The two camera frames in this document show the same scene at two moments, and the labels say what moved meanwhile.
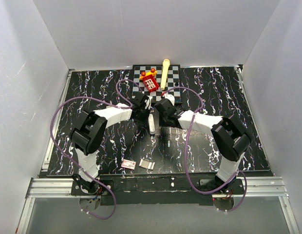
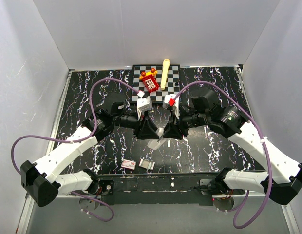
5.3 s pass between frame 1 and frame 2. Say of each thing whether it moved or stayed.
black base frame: stayed
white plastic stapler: moved
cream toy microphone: stayed
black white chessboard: stayed
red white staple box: stayed
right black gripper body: moved
